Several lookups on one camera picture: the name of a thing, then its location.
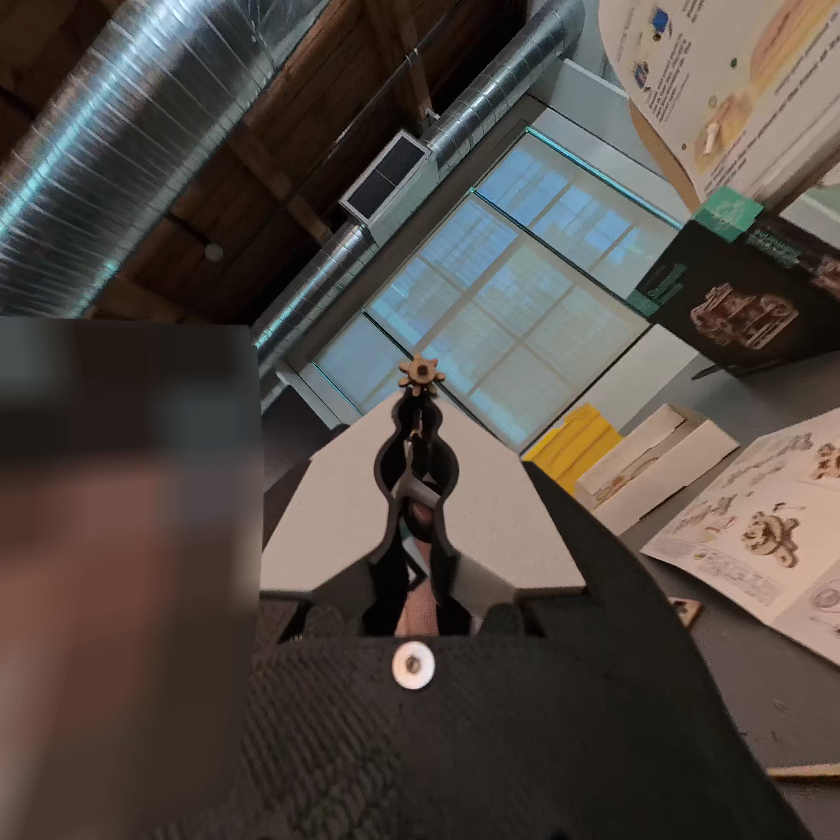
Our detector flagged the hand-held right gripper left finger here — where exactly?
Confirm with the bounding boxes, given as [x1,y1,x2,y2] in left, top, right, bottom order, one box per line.
[261,391,416,621]

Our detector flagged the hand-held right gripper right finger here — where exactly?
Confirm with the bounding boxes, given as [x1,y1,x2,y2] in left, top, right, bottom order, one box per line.
[420,392,586,624]

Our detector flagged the small wooden gear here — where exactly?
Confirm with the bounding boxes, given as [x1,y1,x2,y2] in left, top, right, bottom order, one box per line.
[398,354,447,399]

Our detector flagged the black model kit box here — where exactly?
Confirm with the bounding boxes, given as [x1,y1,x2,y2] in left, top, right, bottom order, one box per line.
[626,187,840,379]

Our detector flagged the laser-cut wooden parts sheet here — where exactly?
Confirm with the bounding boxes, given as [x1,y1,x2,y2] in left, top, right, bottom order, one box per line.
[764,761,840,783]

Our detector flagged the yellow plastic bin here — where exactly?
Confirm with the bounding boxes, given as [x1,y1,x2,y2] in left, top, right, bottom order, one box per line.
[521,403,622,494]

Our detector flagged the white cardboard box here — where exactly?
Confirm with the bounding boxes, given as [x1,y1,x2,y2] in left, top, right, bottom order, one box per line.
[574,403,742,537]

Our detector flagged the large grid window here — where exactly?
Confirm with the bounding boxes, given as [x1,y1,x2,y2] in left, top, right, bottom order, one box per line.
[308,128,683,448]

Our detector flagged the open assembly instruction booklet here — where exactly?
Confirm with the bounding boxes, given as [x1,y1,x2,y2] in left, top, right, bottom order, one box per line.
[640,407,840,658]

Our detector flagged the white air vent unit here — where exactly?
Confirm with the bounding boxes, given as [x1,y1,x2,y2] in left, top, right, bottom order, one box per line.
[338,130,438,245]

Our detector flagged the printed instruction sheet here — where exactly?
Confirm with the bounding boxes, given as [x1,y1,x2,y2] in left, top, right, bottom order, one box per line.
[597,0,840,212]

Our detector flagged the large silver air duct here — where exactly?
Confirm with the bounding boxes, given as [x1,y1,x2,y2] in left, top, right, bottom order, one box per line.
[0,0,332,317]

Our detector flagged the narrow silver air duct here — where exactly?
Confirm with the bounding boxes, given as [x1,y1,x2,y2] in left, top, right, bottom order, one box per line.
[252,0,586,371]

